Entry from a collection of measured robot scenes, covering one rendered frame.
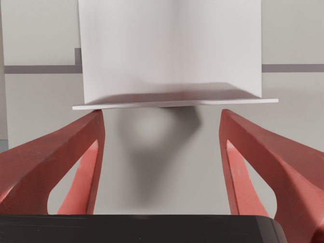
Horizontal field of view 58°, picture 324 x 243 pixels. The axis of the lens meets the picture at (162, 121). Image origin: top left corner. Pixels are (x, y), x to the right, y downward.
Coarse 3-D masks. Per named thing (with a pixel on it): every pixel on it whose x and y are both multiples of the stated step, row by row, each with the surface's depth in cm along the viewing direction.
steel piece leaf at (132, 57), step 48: (96, 0) 14; (144, 0) 14; (192, 0) 14; (240, 0) 14; (96, 48) 14; (144, 48) 14; (192, 48) 14; (240, 48) 14; (96, 96) 14; (144, 96) 14; (192, 96) 14; (240, 96) 14
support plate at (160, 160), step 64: (64, 0) 14; (320, 0) 14; (64, 64) 14; (128, 128) 14; (192, 128) 14; (320, 128) 14; (64, 192) 15; (128, 192) 15; (192, 192) 15; (256, 192) 15
